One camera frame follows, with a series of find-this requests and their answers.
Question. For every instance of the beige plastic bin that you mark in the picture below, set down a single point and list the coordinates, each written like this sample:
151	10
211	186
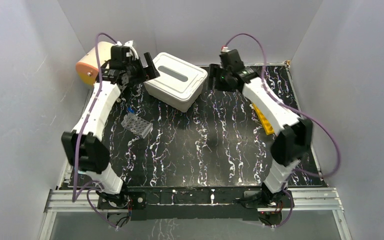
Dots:
177	94

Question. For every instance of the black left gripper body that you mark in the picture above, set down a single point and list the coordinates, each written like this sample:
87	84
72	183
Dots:
141	70

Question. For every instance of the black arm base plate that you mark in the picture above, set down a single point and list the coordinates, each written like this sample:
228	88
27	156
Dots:
243	203

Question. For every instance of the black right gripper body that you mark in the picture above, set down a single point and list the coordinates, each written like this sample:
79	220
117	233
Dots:
223	82

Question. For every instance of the yellow test tube rack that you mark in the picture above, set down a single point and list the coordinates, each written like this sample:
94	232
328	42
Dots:
269	130

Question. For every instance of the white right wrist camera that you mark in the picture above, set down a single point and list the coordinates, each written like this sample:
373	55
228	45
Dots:
224	49

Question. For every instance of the white bin lid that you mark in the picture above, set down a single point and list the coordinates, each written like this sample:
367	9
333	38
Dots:
171	67

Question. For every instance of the beige cylindrical centrifuge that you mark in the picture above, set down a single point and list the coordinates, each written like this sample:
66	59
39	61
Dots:
87	66

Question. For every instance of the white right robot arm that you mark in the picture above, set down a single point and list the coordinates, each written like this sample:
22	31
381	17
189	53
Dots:
293	134

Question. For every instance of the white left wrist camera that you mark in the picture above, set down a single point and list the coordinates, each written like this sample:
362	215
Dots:
132	52

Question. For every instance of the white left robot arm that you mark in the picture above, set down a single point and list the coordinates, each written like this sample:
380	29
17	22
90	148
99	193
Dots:
83	145

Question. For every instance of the blue capped tube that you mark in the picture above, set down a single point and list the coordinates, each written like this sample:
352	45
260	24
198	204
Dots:
130	110

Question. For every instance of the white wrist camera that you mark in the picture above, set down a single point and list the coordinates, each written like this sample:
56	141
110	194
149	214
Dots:
132	52
224	49

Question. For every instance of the aluminium frame rail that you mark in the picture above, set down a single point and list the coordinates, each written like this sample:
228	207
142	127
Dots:
304	198

